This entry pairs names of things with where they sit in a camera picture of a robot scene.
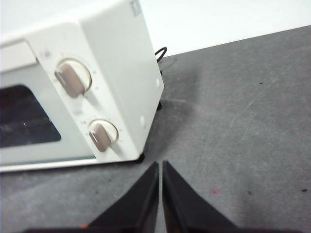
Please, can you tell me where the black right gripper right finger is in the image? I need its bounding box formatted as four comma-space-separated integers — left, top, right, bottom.
162, 160, 246, 233

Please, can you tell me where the white toaster oven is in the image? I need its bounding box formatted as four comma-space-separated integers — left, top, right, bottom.
0, 0, 166, 173

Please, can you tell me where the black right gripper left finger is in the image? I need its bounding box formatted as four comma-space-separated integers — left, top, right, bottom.
82, 161, 160, 233

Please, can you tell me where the black power cable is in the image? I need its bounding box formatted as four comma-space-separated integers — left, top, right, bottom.
155, 46, 169, 75

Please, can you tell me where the oven door with brown handle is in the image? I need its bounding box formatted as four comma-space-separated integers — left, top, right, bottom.
0, 40, 98, 173

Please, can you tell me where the brown and white oven knob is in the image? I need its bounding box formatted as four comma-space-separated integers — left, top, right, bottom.
53, 57, 93, 99
87, 118, 120, 153

